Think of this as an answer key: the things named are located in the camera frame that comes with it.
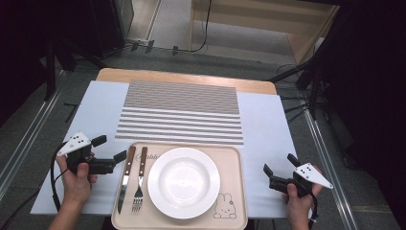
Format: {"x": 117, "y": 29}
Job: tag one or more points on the dark metal cabinet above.
{"x": 108, "y": 25}

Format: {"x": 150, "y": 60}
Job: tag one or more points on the wooden counter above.
{"x": 255, "y": 19}

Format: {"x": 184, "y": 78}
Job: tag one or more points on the black stand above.
{"x": 51, "y": 70}
{"x": 306, "y": 76}

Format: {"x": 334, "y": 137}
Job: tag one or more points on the light blue table mat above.
{"x": 95, "y": 108}

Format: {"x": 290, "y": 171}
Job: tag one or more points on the person's left hand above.
{"x": 75, "y": 188}

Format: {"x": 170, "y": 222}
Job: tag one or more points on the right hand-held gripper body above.
{"x": 311, "y": 177}

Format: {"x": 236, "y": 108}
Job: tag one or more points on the beige tray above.
{"x": 230, "y": 166}

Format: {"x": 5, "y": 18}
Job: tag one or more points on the person's right hand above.
{"x": 298, "y": 204}

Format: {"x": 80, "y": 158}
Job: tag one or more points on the white paper sheet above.
{"x": 265, "y": 127}

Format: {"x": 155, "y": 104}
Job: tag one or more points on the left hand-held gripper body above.
{"x": 75, "y": 143}

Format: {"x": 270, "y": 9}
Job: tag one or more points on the white plate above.
{"x": 183, "y": 183}

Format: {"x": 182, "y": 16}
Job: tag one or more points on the metal floor rail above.
{"x": 328, "y": 153}
{"x": 28, "y": 140}

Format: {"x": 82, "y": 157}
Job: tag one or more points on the power strip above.
{"x": 145, "y": 44}

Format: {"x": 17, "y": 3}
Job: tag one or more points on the striped placemat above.
{"x": 178, "y": 108}

